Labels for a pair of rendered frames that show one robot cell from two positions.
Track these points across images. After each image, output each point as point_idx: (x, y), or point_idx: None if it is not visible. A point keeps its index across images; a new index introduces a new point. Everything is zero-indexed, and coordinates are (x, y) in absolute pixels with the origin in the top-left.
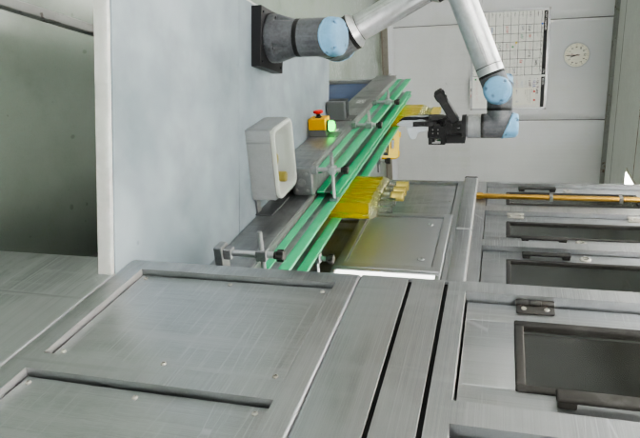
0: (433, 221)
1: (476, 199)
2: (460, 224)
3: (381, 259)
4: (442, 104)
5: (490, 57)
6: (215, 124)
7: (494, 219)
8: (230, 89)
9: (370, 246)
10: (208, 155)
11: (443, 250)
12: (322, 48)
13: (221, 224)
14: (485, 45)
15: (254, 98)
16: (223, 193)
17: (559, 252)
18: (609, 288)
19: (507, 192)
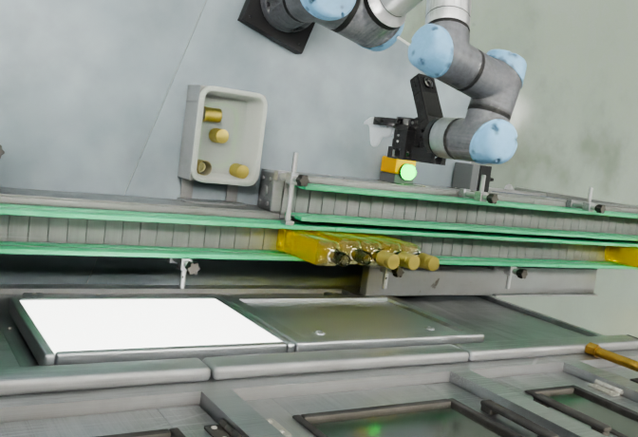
0: (443, 329)
1: (585, 353)
2: (470, 344)
3: (281, 315)
4: (415, 95)
5: None
6: (115, 44)
7: (563, 378)
8: (171, 23)
9: (307, 308)
10: (82, 68)
11: (363, 338)
12: (301, 0)
13: (81, 161)
14: None
15: (232, 61)
16: (101, 129)
17: (555, 433)
18: None
19: None
